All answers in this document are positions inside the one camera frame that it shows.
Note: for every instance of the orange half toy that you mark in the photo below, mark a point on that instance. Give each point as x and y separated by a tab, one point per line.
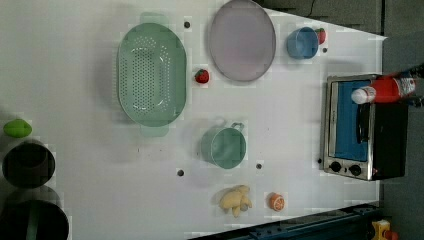
277	202

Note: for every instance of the red ketchup bottle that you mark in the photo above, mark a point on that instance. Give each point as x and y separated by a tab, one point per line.
385	89

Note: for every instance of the black cup upper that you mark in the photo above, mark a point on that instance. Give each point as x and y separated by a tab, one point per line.
28	165

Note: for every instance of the peeled toy banana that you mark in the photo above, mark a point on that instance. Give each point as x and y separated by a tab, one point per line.
236	200

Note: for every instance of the black toaster oven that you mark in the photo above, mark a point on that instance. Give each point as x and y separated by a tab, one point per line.
367	141

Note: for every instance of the yellow orange toy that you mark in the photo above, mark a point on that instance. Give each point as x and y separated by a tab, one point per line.
383	231

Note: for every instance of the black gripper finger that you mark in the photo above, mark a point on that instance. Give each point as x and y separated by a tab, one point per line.
413	73
416	101

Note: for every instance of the green perforated colander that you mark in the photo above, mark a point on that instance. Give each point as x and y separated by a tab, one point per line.
152	74

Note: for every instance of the blue bowl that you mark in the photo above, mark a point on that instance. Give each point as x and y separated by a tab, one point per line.
302	43

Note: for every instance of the green mug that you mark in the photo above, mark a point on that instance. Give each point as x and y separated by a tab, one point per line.
224	147

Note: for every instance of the red strawberry near bowl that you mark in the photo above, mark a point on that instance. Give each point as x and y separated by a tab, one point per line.
321	35

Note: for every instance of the green toy fruit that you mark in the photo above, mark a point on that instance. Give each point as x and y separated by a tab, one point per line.
17	128

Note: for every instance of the red strawberry near colander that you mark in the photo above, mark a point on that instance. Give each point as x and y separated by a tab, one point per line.
202	76

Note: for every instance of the lilac round plate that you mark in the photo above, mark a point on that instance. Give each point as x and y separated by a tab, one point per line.
242	40

